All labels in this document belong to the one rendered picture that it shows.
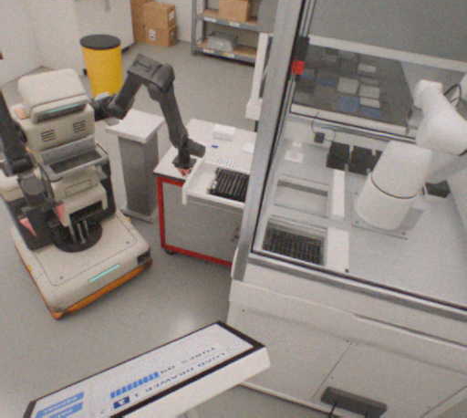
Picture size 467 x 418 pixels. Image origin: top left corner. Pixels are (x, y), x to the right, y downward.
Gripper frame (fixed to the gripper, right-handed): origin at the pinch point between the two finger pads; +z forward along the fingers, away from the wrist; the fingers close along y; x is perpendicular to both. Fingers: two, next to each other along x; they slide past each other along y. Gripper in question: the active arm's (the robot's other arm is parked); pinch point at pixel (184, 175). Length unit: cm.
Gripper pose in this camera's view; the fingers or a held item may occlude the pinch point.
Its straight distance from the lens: 165.9
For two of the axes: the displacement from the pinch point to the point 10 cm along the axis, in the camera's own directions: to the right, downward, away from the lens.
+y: 9.7, 2.1, -1.6
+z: -0.6, 7.6, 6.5
